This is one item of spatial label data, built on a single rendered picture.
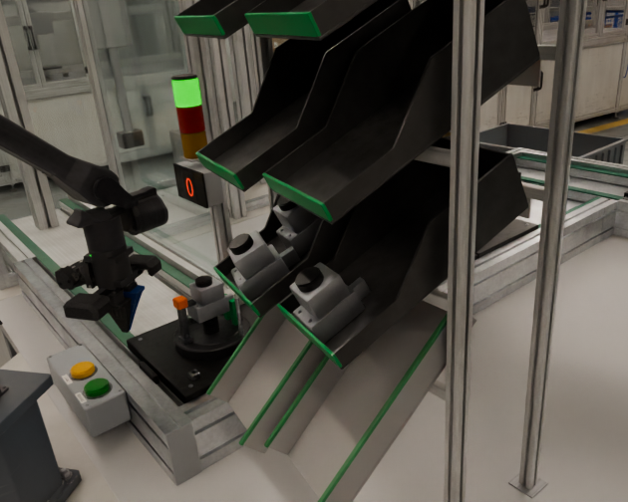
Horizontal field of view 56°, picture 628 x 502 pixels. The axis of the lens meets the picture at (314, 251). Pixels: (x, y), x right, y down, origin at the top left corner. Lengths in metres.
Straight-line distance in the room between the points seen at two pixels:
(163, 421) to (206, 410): 0.07
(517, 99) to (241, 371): 5.54
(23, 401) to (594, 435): 0.86
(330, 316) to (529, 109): 5.84
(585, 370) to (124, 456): 0.84
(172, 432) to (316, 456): 0.26
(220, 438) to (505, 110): 5.38
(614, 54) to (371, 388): 6.75
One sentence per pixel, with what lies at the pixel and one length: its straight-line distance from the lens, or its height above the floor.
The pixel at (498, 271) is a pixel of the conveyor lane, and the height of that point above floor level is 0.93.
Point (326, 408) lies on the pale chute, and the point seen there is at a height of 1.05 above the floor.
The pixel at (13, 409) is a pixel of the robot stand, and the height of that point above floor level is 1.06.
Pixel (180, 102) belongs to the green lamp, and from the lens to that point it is 1.18.
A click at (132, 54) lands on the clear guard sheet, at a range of 1.48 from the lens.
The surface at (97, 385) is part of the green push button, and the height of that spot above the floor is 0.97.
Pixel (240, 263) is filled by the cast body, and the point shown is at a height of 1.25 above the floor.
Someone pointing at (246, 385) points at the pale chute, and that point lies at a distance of 0.91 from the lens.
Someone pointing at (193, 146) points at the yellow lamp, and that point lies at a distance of 1.19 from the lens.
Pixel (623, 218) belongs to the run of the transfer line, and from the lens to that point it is 1.83.
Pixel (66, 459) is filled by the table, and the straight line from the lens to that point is 1.13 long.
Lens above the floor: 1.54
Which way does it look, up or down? 24 degrees down
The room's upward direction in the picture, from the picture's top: 5 degrees counter-clockwise
